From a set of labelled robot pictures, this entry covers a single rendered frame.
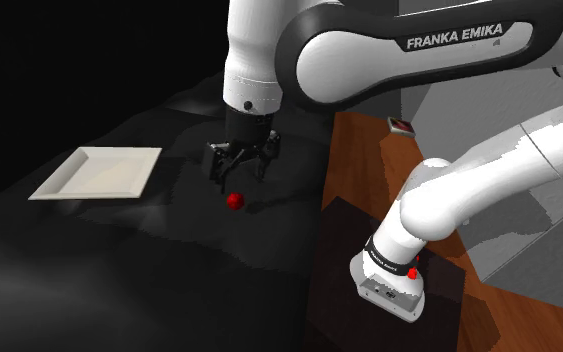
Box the red apple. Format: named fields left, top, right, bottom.
left=226, top=191, right=246, bottom=211

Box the dark robot stand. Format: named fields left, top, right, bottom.
left=304, top=195, right=468, bottom=352

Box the white square plate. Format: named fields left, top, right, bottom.
left=27, top=146, right=163, bottom=201

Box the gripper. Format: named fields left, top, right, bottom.
left=206, top=104, right=282, bottom=195

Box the small red and grey box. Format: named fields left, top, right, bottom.
left=386, top=116, right=417, bottom=139

